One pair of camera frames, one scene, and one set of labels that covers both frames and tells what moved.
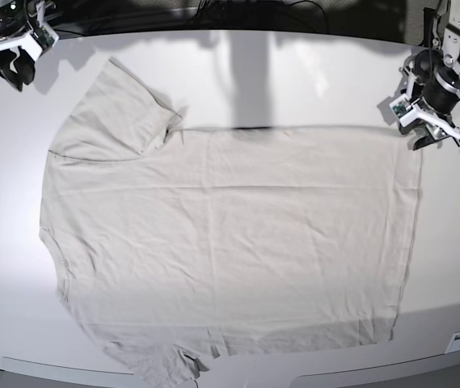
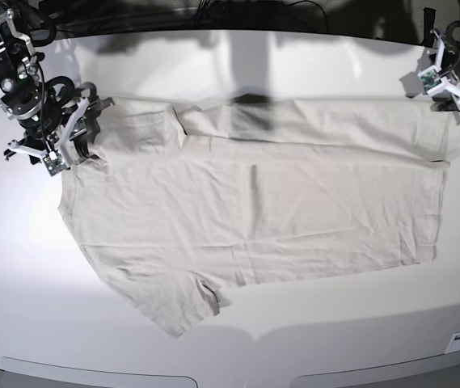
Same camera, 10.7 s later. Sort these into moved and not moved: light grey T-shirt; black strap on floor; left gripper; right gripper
Moved: right gripper; left gripper; light grey T-shirt
Not moved: black strap on floor
